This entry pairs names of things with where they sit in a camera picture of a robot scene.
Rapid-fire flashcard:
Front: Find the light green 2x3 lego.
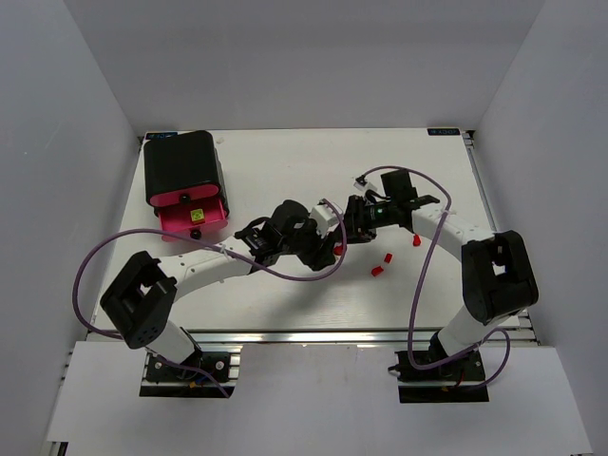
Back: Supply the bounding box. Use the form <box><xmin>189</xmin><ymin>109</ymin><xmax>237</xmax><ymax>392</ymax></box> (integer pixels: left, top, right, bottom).
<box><xmin>190</xmin><ymin>208</ymin><xmax>205</xmax><ymax>224</ymax></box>

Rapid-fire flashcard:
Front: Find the pink top drawer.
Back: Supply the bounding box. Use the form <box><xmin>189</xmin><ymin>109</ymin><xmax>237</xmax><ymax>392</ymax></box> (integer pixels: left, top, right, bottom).
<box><xmin>147</xmin><ymin>184</ymin><xmax>220</xmax><ymax>208</ymax></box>

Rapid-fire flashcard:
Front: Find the pink drawer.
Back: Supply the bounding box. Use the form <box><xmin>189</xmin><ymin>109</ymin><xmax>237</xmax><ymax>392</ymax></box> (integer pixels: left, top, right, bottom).
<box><xmin>156</xmin><ymin>198</ymin><xmax>229</xmax><ymax>238</ymax></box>
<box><xmin>147</xmin><ymin>184</ymin><xmax>220</xmax><ymax>208</ymax></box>

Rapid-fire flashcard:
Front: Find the black drawer cabinet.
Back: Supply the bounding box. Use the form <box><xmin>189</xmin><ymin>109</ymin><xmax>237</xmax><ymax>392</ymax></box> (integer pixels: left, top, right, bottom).
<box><xmin>142</xmin><ymin>130</ymin><xmax>230</xmax><ymax>214</ymax></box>

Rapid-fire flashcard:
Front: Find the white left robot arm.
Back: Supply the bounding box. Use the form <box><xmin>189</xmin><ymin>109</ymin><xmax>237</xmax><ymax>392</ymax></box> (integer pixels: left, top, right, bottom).
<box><xmin>101</xmin><ymin>199</ymin><xmax>346</xmax><ymax>371</ymax></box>

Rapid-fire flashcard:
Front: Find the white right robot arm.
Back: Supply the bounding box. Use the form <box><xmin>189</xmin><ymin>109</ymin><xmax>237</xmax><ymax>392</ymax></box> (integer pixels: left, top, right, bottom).
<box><xmin>343</xmin><ymin>166</ymin><xmax>540</xmax><ymax>371</ymax></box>

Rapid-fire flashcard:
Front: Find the red curved lego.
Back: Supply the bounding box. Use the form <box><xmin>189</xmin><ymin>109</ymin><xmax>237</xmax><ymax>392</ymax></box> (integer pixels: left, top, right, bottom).
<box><xmin>370</xmin><ymin>266</ymin><xmax>384</xmax><ymax>276</ymax></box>

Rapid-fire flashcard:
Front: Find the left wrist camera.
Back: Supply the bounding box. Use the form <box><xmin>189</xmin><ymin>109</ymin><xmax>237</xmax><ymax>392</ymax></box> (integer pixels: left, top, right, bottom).
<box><xmin>310</xmin><ymin>201</ymin><xmax>343</xmax><ymax>238</ymax></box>

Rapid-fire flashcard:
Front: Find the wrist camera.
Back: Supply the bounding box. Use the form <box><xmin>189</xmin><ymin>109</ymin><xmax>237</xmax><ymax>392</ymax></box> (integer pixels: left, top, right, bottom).
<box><xmin>310</xmin><ymin>201</ymin><xmax>343</xmax><ymax>238</ymax></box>
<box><xmin>353</xmin><ymin>175</ymin><xmax>377</xmax><ymax>194</ymax></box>

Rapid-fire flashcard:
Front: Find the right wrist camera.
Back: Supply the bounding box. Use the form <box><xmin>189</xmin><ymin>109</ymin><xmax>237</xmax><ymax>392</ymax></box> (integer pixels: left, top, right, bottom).
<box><xmin>353</xmin><ymin>175</ymin><xmax>377</xmax><ymax>194</ymax></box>

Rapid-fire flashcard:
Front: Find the aluminium table rail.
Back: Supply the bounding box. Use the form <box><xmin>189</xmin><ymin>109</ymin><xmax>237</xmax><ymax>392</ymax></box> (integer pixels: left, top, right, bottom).
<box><xmin>190</xmin><ymin>328</ymin><xmax>538</xmax><ymax>344</ymax></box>

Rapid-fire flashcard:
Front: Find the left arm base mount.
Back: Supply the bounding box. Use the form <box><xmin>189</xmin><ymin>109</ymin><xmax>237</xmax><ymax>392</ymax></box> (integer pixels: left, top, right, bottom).
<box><xmin>139</xmin><ymin>349</ymin><xmax>240</xmax><ymax>399</ymax></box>

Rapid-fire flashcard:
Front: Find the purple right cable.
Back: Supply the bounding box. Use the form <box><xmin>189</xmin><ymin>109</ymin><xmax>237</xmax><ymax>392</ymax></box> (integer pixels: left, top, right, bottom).
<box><xmin>358</xmin><ymin>165</ymin><xmax>513</xmax><ymax>393</ymax></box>

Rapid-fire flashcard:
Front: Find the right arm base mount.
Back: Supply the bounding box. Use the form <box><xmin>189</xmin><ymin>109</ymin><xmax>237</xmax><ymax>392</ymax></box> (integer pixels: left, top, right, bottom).
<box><xmin>388</xmin><ymin>351</ymin><xmax>489</xmax><ymax>404</ymax></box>

